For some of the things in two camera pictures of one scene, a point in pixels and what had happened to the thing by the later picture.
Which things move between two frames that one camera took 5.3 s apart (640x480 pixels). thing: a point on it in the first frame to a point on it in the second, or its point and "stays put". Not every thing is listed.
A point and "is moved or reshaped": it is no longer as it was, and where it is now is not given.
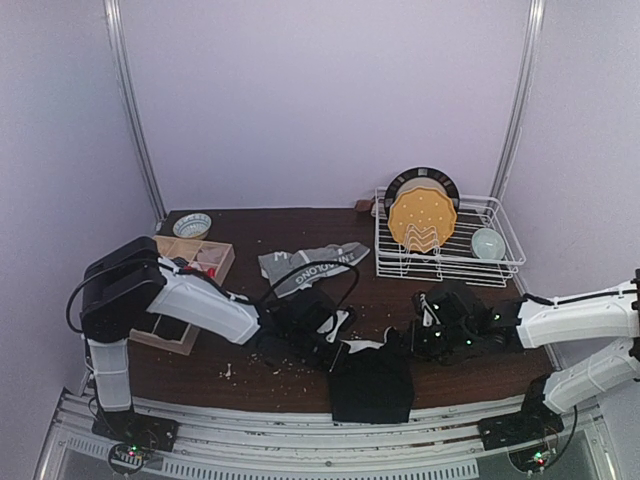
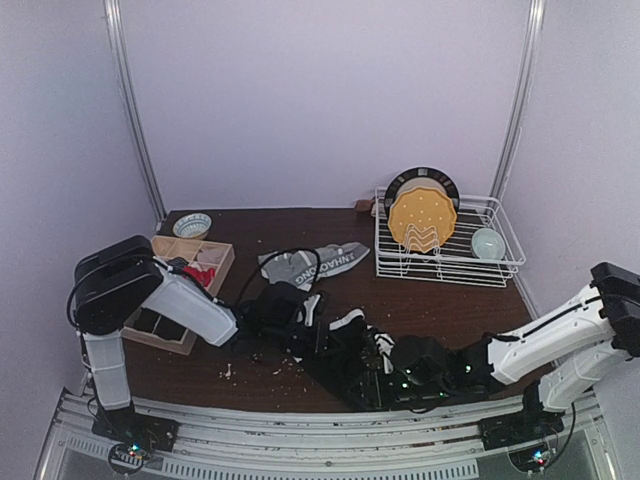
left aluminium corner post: (113, 18) stays put
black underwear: (375, 383) is moved or reshaped
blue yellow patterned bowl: (195, 226) stays put
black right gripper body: (417, 338) to (364, 381)
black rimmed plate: (420, 177) stays put
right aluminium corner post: (537, 13) stays put
